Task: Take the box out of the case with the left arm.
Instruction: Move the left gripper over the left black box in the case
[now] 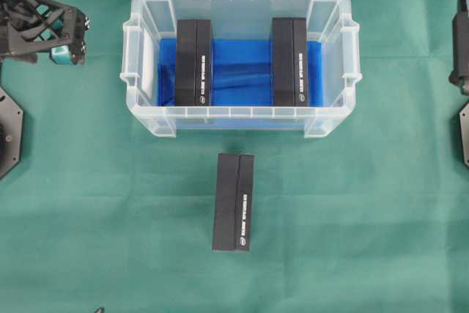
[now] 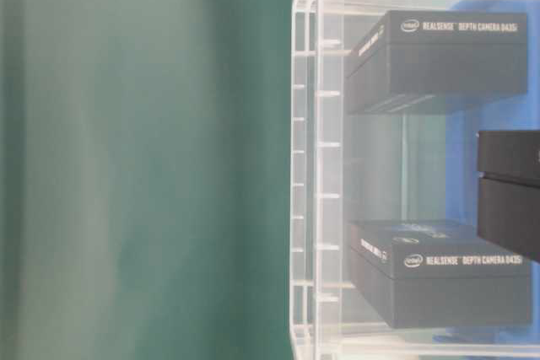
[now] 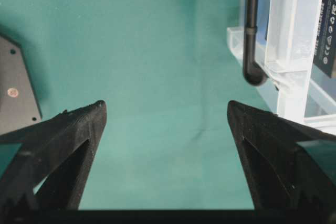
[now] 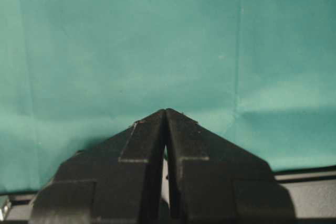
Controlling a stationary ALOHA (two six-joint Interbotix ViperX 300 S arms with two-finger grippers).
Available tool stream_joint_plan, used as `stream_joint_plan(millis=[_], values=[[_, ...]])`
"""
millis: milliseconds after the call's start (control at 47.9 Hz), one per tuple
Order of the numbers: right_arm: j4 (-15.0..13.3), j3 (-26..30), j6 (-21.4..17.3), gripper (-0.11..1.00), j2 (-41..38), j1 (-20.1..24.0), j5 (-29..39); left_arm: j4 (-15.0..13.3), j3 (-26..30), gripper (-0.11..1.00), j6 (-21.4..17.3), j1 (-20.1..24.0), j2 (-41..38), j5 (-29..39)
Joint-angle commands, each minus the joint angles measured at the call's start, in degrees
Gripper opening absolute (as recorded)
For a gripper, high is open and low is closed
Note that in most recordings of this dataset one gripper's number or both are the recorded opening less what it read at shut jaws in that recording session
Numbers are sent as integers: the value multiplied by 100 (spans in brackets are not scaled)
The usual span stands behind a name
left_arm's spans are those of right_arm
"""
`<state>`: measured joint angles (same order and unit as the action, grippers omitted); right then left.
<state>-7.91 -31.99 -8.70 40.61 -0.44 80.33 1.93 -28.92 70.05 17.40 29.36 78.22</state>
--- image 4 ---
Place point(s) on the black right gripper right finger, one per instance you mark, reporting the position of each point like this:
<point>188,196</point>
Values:
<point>212,180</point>

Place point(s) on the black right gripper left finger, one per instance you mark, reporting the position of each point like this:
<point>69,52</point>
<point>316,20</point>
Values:
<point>116,181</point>

